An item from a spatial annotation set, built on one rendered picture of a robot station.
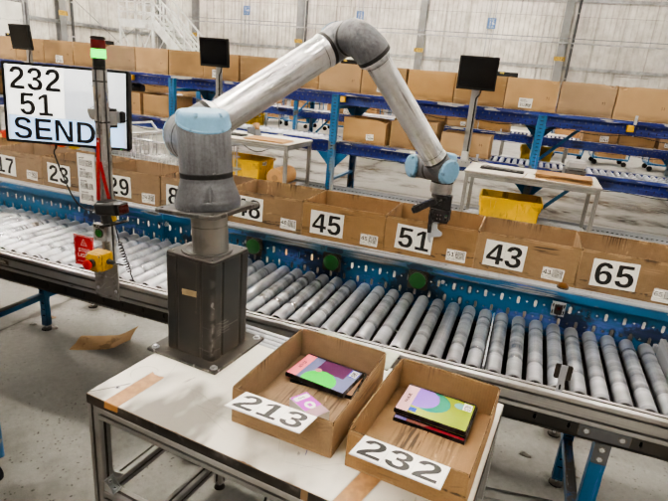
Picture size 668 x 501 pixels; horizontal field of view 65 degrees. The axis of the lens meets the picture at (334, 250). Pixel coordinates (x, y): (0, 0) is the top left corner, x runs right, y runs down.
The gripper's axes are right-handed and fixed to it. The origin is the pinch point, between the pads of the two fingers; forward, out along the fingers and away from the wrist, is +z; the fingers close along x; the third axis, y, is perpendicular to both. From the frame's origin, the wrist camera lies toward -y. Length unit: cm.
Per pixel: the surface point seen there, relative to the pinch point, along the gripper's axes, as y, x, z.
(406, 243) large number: -9.2, -0.6, 3.5
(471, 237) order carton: 17.4, -0.3, -4.2
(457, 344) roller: 22, -45, 23
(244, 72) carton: -350, 453, -53
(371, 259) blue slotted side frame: -22.1, -6.4, 12.1
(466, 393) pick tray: 29, -83, 17
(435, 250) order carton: 3.8, -0.4, 4.1
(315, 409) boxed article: -6, -108, 18
